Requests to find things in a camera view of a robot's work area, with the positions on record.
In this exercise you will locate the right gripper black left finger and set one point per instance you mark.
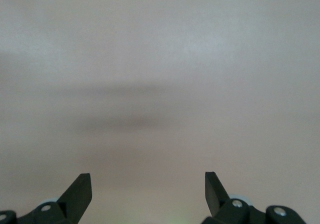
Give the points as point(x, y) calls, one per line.
point(75, 201)

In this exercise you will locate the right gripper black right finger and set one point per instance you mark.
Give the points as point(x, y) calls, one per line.
point(215, 199)

